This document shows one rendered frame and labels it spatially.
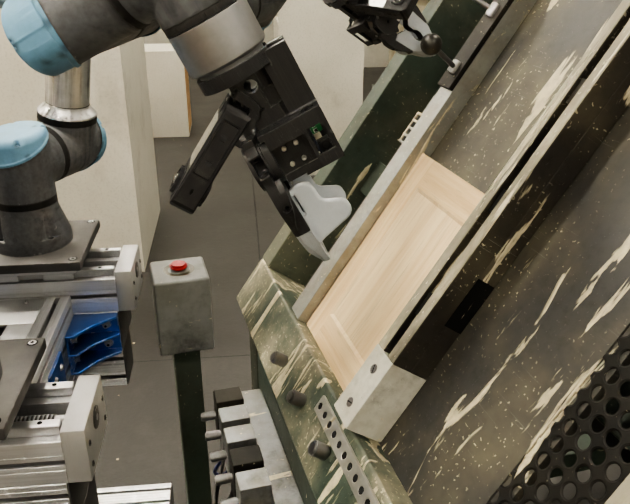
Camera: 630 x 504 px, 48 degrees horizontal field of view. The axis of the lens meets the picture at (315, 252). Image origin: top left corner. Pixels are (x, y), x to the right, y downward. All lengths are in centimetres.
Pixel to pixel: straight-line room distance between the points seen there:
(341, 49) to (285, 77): 434
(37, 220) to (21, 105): 215
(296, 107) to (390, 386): 56
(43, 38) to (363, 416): 71
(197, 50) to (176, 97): 558
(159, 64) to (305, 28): 166
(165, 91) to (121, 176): 268
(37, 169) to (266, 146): 85
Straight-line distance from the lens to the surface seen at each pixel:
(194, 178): 65
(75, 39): 64
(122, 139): 352
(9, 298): 152
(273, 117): 64
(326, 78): 498
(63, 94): 150
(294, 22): 491
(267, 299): 154
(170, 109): 622
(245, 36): 61
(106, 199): 363
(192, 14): 60
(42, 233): 146
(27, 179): 143
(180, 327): 158
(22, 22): 66
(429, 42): 128
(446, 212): 121
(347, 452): 110
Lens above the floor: 161
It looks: 24 degrees down
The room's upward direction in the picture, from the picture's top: straight up
